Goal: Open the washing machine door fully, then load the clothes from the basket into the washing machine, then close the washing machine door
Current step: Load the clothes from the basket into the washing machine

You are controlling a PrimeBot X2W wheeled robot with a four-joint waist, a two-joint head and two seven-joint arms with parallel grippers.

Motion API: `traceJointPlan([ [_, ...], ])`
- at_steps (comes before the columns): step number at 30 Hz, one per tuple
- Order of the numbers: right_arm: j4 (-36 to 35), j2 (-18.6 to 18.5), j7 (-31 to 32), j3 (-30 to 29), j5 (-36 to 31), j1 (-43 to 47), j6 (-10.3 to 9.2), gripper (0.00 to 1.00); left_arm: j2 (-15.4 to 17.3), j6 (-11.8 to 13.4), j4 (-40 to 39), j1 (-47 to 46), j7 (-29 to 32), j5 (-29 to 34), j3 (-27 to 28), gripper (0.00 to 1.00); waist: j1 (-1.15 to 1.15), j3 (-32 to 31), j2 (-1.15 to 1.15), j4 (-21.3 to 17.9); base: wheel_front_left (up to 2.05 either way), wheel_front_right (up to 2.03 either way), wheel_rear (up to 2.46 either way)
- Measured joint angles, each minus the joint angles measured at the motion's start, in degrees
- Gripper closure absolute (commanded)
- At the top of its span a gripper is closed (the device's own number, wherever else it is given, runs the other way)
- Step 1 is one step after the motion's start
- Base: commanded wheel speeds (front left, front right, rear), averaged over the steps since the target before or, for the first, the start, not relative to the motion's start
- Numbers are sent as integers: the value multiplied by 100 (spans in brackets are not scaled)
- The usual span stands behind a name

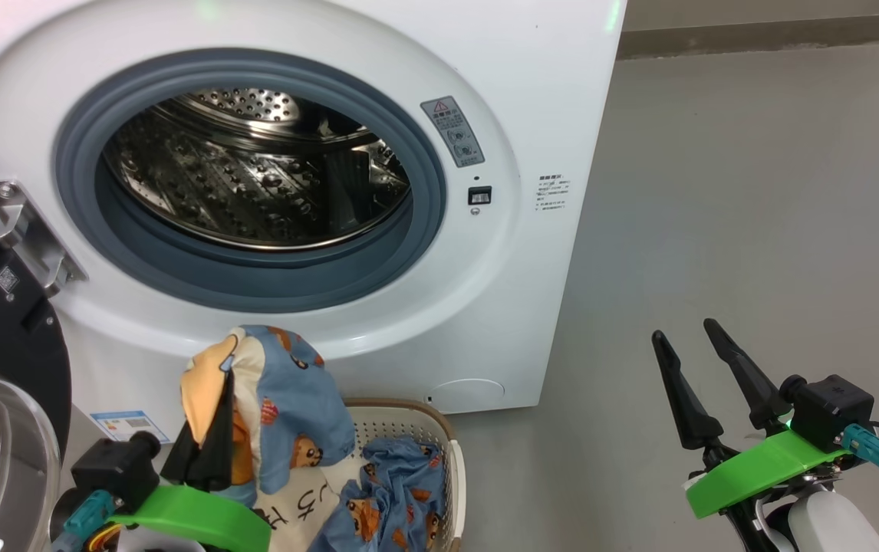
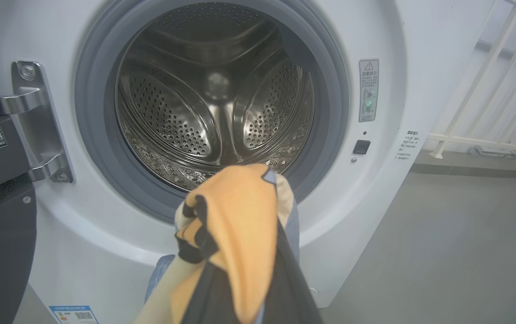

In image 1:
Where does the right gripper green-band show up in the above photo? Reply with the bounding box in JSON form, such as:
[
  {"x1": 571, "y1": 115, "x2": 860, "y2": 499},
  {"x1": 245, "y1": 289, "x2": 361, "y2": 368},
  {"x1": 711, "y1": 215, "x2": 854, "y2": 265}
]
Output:
[{"x1": 651, "y1": 318, "x2": 853, "y2": 552}]

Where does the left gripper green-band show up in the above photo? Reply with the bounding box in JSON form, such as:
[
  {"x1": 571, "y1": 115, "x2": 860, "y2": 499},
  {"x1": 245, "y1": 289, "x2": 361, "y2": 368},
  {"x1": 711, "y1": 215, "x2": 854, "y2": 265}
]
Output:
[{"x1": 108, "y1": 368, "x2": 272, "y2": 552}]

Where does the blue bear print garment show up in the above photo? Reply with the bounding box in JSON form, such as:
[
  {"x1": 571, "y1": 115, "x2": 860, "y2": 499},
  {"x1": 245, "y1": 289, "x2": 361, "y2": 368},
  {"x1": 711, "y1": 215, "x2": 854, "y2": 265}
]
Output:
[
  {"x1": 180, "y1": 325, "x2": 357, "y2": 496},
  {"x1": 308, "y1": 435, "x2": 445, "y2": 552}
]

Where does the grey rubber door gasket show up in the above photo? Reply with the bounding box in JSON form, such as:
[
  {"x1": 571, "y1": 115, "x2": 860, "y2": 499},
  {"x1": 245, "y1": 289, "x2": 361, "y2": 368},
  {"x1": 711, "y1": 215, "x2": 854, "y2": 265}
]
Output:
[{"x1": 52, "y1": 48, "x2": 448, "y2": 314}]

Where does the cream perforated laundry basket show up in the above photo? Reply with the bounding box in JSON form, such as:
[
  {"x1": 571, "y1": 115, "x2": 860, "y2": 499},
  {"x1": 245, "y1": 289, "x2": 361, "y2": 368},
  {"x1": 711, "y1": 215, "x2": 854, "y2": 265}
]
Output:
[{"x1": 254, "y1": 398, "x2": 468, "y2": 552}]

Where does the white front-load washing machine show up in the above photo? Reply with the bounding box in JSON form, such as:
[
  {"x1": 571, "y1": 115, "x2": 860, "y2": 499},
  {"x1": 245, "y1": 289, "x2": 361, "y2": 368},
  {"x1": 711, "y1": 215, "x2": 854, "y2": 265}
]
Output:
[{"x1": 0, "y1": 0, "x2": 628, "y2": 445}]

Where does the metal door hinge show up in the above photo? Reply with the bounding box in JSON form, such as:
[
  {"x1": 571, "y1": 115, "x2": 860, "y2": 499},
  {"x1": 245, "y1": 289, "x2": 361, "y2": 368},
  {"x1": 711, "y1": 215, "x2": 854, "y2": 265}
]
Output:
[{"x1": 0, "y1": 180, "x2": 89, "y2": 298}]

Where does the blue energy label sticker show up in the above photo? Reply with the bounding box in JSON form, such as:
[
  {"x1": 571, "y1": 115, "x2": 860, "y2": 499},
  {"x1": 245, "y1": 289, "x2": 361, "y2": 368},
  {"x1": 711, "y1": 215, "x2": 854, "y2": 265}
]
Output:
[{"x1": 90, "y1": 410, "x2": 171, "y2": 445}]

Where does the white printed cloth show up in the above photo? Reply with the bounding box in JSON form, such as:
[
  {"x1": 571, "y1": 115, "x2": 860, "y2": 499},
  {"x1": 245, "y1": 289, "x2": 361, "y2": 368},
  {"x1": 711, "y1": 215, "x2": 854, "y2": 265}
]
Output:
[{"x1": 254, "y1": 458, "x2": 367, "y2": 552}]

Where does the black text notice label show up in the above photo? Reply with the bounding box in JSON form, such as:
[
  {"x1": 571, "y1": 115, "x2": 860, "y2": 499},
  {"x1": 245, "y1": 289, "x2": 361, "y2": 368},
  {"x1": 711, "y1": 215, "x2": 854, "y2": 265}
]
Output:
[{"x1": 535, "y1": 174, "x2": 573, "y2": 213}]

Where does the stainless steel drum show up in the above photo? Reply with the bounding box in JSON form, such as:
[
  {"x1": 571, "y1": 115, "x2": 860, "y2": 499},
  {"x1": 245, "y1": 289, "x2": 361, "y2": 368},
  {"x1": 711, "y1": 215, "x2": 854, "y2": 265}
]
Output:
[{"x1": 102, "y1": 87, "x2": 413, "y2": 252}]

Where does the grey warning sticker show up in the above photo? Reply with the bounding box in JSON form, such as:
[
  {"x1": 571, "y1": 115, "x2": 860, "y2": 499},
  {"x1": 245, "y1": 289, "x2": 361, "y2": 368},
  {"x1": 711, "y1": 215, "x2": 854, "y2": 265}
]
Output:
[{"x1": 420, "y1": 96, "x2": 486, "y2": 169}]

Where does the teal left camera connector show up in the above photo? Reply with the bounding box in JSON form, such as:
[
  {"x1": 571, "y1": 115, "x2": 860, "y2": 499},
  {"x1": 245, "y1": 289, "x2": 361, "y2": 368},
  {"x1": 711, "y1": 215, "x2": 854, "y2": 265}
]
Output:
[{"x1": 51, "y1": 490, "x2": 115, "y2": 552}]

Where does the teal camera connector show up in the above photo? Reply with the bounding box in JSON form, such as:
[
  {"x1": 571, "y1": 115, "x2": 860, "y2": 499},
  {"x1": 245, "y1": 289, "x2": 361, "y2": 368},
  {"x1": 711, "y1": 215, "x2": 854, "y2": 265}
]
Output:
[
  {"x1": 840, "y1": 423, "x2": 879, "y2": 487},
  {"x1": 51, "y1": 490, "x2": 115, "y2": 552}
]

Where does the teal right camera connector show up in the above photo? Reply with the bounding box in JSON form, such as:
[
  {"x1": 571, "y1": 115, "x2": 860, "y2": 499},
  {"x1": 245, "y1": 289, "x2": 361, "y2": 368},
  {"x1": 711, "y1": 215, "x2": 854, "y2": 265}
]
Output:
[{"x1": 840, "y1": 423, "x2": 879, "y2": 487}]

